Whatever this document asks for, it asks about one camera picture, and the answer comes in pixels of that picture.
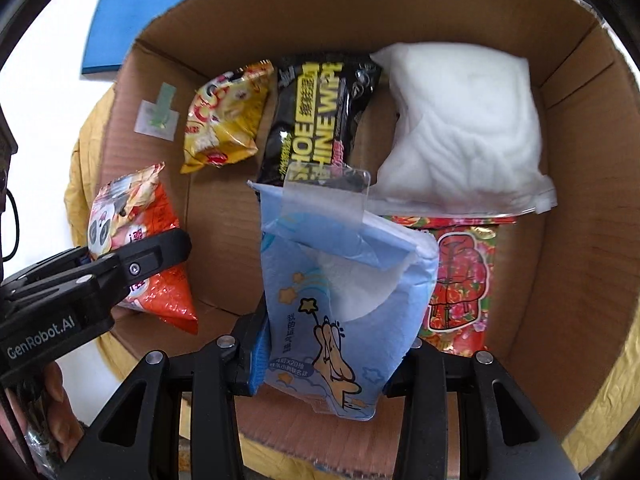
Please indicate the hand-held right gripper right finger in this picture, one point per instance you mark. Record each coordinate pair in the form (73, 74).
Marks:
(425, 377)

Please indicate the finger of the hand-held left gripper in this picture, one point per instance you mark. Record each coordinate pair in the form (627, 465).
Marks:
(45, 265)
(150, 257)

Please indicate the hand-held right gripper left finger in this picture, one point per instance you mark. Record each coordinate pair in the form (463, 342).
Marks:
(260, 360)

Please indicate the orange panda snack packet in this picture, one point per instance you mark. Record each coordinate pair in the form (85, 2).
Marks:
(150, 210)

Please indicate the light blue tissue pack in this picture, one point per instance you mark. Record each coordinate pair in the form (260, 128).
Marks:
(320, 310)

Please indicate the red floral snack packet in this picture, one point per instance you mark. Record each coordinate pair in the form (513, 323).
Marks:
(460, 280)

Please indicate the yellow snack packet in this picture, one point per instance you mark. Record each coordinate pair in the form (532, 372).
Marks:
(225, 120)

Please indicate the cardboard box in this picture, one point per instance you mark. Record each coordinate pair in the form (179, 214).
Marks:
(550, 260)

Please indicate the black wipes pack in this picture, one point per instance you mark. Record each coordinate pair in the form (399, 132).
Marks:
(310, 115)

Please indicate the white cotton pad pack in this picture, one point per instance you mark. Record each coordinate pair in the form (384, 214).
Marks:
(460, 125)

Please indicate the person's left hand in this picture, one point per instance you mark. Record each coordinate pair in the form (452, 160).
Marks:
(57, 405)

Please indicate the yellow tablecloth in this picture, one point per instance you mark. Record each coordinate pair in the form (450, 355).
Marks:
(82, 185)

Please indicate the blue foam mat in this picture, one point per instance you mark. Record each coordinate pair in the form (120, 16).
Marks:
(130, 20)

